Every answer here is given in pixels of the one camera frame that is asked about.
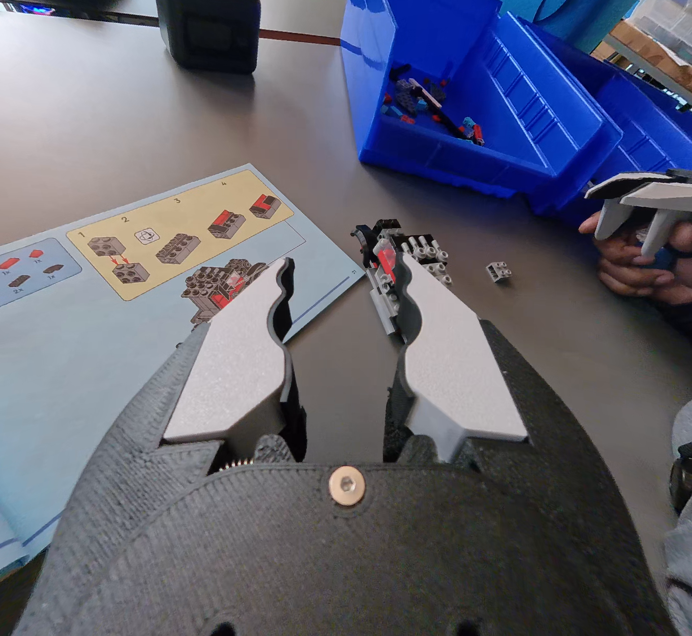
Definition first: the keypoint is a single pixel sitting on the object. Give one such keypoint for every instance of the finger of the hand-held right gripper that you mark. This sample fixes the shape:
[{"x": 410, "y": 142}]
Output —
[
  {"x": 627, "y": 186},
  {"x": 667, "y": 195}
]

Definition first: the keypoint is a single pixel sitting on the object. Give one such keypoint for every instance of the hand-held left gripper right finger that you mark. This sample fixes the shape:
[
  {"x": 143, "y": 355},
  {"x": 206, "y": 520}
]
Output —
[{"x": 459, "y": 376}]

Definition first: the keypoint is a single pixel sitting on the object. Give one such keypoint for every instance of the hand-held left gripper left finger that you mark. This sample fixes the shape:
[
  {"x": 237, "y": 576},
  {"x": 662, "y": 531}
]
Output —
[{"x": 232, "y": 376}]

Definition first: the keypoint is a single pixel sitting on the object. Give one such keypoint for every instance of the grey black toy brick model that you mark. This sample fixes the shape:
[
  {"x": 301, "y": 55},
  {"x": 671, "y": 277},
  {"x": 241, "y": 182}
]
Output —
[{"x": 416, "y": 252}]

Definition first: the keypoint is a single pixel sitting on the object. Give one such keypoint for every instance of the colourful toy brick pile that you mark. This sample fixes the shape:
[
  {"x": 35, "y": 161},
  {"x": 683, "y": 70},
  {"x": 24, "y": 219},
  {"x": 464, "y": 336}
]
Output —
[{"x": 427, "y": 100}]

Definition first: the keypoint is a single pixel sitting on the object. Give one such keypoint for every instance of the blue plastic bin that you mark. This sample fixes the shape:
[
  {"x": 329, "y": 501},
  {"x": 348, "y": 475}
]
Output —
[
  {"x": 638, "y": 154},
  {"x": 649, "y": 84},
  {"x": 421, "y": 14}
]

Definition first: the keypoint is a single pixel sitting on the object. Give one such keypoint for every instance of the grey desk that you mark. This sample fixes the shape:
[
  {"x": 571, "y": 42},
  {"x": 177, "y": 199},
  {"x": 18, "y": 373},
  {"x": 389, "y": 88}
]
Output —
[{"x": 162, "y": 122}]

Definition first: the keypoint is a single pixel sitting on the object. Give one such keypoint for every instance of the person's right hand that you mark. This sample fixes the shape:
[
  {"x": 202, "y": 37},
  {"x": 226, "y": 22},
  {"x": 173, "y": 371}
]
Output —
[{"x": 627, "y": 273}]

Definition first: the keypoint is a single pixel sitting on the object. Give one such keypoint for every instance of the small grey toy brick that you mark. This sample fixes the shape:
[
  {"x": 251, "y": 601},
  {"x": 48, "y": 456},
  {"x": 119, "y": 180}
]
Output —
[{"x": 498, "y": 272}]

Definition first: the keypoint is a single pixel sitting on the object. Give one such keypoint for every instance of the cardboard box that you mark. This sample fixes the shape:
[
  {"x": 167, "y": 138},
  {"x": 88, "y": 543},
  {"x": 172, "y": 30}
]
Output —
[{"x": 649, "y": 44}]

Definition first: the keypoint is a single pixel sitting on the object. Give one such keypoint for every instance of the toy brick instruction booklet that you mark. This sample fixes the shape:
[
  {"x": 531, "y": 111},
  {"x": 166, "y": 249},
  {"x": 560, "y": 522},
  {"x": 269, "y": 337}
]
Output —
[{"x": 81, "y": 349}]

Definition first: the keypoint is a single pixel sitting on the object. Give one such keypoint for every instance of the person's grey sweatshirt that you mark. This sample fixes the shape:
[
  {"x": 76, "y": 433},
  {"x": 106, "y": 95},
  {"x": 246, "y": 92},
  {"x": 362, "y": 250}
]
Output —
[{"x": 678, "y": 565}]

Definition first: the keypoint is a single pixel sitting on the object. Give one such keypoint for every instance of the black cube box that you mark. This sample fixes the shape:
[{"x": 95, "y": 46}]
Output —
[{"x": 205, "y": 14}]

